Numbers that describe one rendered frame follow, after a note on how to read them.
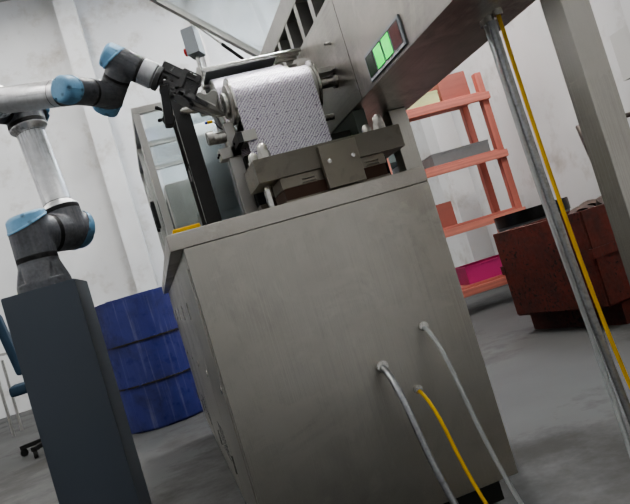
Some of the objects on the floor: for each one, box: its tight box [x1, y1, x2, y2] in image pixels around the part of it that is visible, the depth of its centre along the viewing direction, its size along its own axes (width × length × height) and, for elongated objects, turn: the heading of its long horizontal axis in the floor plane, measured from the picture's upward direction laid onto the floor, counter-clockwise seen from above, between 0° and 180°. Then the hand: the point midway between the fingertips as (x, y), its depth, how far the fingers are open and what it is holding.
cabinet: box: [169, 181, 518, 504], centre depth 283 cm, size 252×64×86 cm, turn 110°
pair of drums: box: [95, 287, 203, 434], centre depth 535 cm, size 80×131×96 cm, turn 102°
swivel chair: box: [0, 312, 43, 459], centre depth 536 cm, size 67×64×116 cm
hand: (218, 115), depth 193 cm, fingers closed, pressing on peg
